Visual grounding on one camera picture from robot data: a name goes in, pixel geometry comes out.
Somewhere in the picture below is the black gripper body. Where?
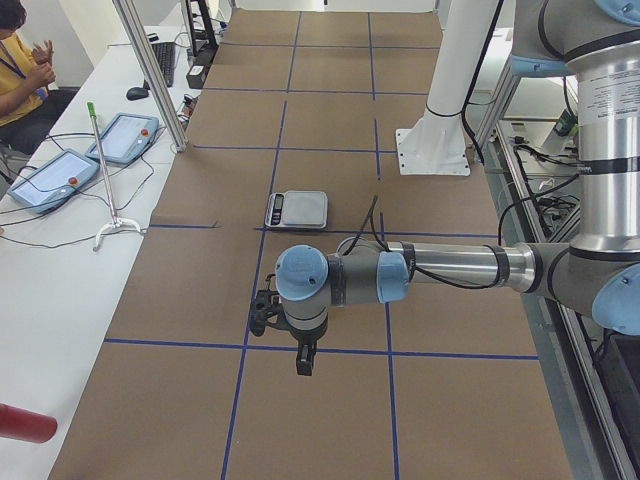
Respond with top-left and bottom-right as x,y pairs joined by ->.
296,334 -> 317,361

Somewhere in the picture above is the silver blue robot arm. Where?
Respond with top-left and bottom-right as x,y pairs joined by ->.
249,1 -> 639,375

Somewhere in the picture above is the digital kitchen scale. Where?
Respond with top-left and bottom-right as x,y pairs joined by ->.
264,190 -> 328,230

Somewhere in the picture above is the blue tape crosswise line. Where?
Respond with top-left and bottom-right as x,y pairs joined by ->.
103,338 -> 539,361

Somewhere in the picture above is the blue tape lengthwise line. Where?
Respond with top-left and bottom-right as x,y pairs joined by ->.
220,11 -> 302,480

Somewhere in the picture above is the white stand with green tip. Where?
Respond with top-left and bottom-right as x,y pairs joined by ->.
87,102 -> 143,253

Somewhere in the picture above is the far blue teach pendant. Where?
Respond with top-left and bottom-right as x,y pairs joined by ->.
99,112 -> 159,166

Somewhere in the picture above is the blue teach pendant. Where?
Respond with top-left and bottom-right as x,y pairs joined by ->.
99,112 -> 159,166
8,149 -> 98,213

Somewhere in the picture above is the near blue teach pendant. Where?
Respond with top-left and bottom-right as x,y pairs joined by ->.
8,149 -> 98,213

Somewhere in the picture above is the black box on table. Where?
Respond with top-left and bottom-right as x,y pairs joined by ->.
186,65 -> 208,90

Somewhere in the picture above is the black computer mouse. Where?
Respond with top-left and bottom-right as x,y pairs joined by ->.
126,87 -> 149,101

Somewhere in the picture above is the red cylinder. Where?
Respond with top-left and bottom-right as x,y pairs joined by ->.
1,404 -> 58,444

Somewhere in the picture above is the black equipment stand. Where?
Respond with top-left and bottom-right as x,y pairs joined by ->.
182,0 -> 218,66

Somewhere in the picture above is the black keyboard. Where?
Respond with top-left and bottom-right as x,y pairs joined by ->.
151,42 -> 176,87

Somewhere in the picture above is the person in yellow shirt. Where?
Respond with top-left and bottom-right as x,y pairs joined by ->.
1,0 -> 76,155

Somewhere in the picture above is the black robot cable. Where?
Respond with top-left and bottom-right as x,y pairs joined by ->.
347,195 -> 501,290

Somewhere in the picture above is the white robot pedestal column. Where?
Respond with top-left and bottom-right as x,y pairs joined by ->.
396,0 -> 515,176

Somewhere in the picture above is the aluminium side rail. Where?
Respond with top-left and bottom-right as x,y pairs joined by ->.
479,65 -> 639,479

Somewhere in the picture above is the aluminium frame post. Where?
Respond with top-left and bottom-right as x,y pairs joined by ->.
112,0 -> 187,152

